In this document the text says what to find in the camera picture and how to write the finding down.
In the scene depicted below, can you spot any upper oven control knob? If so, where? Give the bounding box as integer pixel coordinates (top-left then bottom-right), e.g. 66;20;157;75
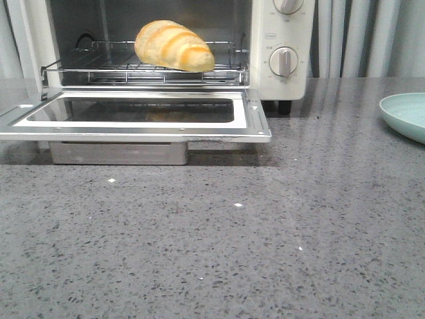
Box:
273;0;303;15

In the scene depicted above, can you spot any grey striped curtain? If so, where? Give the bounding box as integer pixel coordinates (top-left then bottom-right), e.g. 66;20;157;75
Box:
1;1;424;79

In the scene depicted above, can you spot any glass oven door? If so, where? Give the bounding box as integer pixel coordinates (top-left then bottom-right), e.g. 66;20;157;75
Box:
0;88;272;166

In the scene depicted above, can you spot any white Toshiba toaster oven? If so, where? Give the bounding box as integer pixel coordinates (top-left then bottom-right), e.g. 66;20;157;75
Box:
20;1;315;114

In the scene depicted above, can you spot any oven control knob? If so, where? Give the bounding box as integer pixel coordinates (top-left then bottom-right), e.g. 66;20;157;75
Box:
269;47;298;77
273;0;303;15

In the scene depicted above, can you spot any lower oven control knob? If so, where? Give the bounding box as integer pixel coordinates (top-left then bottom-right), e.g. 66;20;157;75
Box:
269;47;298;77

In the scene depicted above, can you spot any golden croissant bread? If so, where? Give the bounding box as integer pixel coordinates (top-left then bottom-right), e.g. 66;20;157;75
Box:
134;20;215;72

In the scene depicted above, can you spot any light green plate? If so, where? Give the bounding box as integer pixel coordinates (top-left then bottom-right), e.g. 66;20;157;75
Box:
379;92;424;144

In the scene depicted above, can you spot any metal oven wire rack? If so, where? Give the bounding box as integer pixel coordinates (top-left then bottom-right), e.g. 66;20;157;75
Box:
41;41;249;86

